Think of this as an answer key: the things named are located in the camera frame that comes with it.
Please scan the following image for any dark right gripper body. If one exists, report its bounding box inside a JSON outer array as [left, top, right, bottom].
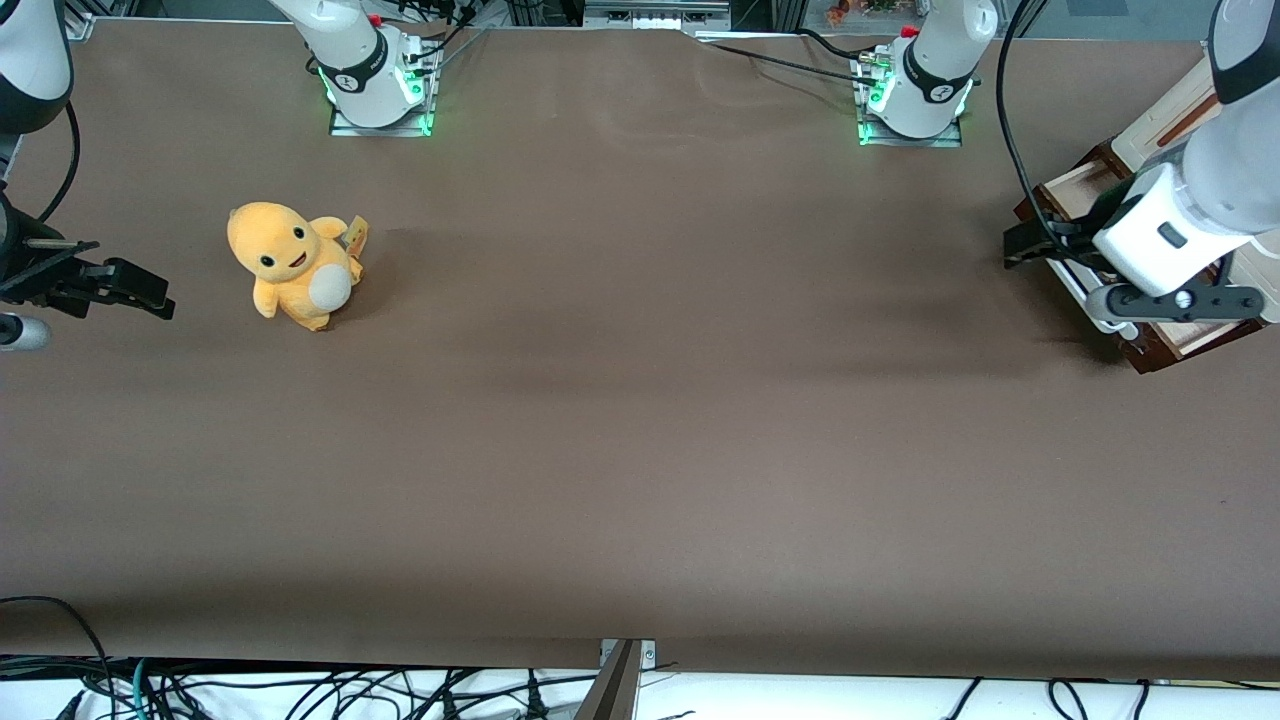
[[0, 188, 61, 303]]

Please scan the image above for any dark wooden drawer white handle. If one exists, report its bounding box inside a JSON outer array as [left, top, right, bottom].
[[1013, 138, 1263, 374]]

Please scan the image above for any yellow plush toy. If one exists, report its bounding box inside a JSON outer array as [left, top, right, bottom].
[[226, 201, 370, 333]]

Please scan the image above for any dark support beam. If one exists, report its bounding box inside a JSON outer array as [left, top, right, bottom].
[[573, 640, 643, 720]]

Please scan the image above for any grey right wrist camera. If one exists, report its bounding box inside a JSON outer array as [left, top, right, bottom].
[[0, 313, 52, 352]]

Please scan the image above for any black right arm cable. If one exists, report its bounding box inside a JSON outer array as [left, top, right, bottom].
[[35, 98, 82, 227]]

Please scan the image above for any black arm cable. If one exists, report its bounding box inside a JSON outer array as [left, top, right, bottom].
[[35, 98, 82, 227], [996, 0, 1101, 267]]

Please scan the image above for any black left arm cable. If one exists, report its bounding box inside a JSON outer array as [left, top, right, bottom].
[[996, 0, 1101, 267]]

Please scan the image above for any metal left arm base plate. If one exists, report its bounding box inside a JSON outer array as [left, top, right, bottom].
[[857, 50, 964, 149]]

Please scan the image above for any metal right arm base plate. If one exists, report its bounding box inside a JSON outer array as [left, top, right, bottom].
[[328, 45, 438, 139]]

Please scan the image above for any short black table cable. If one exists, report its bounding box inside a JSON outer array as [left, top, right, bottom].
[[797, 28, 865, 61]]

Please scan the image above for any long black table cable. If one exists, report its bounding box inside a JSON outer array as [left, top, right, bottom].
[[697, 40, 881, 86]]

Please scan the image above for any black looped floor cable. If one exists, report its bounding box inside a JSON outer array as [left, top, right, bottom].
[[0, 596, 114, 701]]

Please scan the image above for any black base cable bundle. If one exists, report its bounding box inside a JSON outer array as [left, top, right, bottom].
[[402, 0, 479, 63]]

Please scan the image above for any aluminium frame rail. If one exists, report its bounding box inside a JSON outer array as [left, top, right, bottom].
[[583, 0, 733, 31]]

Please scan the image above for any metal table edge bracket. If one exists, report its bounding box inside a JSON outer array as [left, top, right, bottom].
[[600, 638, 658, 673]]

